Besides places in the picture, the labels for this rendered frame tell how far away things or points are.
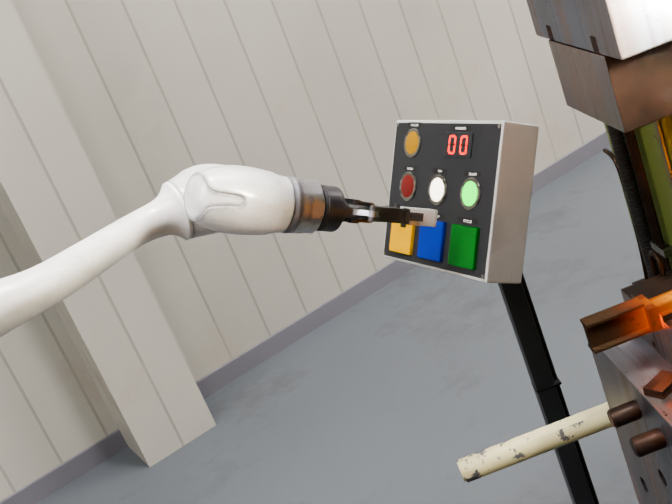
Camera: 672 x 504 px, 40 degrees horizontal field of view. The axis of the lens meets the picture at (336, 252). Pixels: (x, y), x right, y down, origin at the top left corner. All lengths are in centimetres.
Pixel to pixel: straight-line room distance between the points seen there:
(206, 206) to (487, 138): 53
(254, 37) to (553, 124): 171
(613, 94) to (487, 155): 55
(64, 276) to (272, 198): 32
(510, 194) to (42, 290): 79
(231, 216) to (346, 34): 283
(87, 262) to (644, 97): 79
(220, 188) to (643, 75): 62
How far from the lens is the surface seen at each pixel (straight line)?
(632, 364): 136
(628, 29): 106
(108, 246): 143
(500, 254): 163
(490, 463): 176
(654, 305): 128
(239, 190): 138
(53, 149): 336
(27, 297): 133
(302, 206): 143
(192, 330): 391
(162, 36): 380
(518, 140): 163
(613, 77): 112
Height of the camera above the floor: 162
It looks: 19 degrees down
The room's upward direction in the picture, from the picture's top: 22 degrees counter-clockwise
